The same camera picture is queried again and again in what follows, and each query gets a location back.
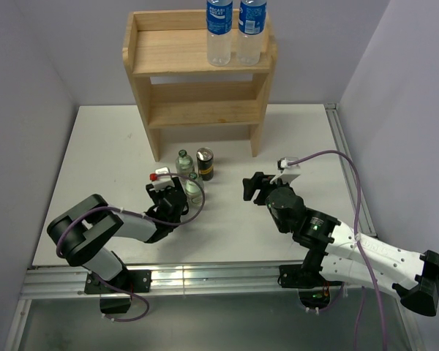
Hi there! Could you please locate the black can yellow label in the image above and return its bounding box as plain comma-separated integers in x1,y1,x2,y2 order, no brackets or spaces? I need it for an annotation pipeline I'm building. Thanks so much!
196,148,214,181

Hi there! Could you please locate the blue label water bottle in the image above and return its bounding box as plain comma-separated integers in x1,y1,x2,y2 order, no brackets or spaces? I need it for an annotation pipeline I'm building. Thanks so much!
236,0,267,66

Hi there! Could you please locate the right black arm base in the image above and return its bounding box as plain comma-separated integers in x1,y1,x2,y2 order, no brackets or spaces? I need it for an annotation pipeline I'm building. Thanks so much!
277,264,345,316

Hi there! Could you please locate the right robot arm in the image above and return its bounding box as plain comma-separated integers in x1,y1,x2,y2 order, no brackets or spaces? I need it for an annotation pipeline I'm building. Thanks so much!
242,172,439,317

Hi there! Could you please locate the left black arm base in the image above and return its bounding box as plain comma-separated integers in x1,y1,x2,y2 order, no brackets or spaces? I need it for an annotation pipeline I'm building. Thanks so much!
84,269,151,316

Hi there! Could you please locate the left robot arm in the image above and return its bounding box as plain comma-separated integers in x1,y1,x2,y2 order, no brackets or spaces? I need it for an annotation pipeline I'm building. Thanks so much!
47,174,189,292

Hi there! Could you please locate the wooden two-tier shelf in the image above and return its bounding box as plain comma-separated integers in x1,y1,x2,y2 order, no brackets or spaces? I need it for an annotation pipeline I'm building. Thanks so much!
122,10,277,161

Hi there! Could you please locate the front clear glass bottle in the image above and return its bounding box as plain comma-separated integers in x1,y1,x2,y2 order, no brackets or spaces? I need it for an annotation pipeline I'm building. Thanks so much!
184,172,203,206

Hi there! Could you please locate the clear glass bottle green cap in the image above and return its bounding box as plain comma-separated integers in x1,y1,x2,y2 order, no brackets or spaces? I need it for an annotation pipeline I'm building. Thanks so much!
176,149,195,185

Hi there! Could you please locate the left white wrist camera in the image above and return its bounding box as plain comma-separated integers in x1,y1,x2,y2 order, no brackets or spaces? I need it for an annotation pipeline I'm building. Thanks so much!
149,167,175,192

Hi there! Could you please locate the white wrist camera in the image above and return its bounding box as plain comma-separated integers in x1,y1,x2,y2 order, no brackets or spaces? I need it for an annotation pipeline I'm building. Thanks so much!
269,156,301,185
149,167,175,192

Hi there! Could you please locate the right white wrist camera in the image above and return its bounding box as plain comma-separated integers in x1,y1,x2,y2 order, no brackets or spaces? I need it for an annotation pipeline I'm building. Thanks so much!
269,156,301,185

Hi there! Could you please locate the aluminium side rail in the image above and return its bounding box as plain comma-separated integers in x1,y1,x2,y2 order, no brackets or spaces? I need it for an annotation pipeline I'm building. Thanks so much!
324,103,426,351

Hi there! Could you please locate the aluminium front rail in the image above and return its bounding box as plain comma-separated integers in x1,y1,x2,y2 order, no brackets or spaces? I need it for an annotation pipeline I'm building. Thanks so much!
19,261,293,300

